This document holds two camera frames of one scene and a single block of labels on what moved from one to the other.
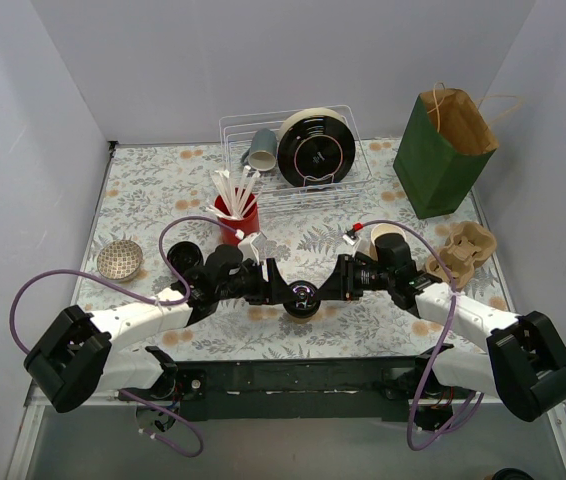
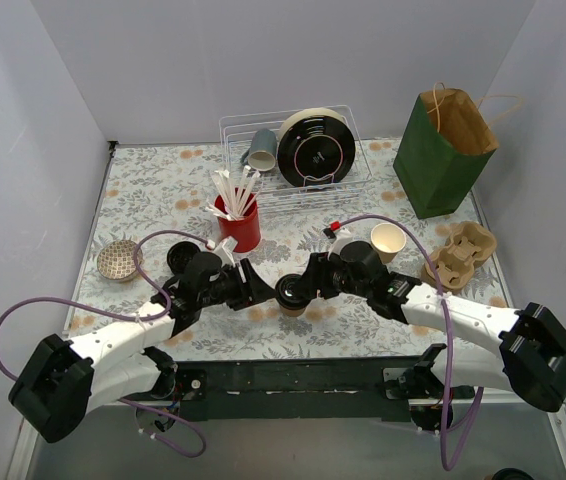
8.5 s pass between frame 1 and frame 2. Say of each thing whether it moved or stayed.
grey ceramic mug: stayed
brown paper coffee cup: moved
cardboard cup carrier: stayed
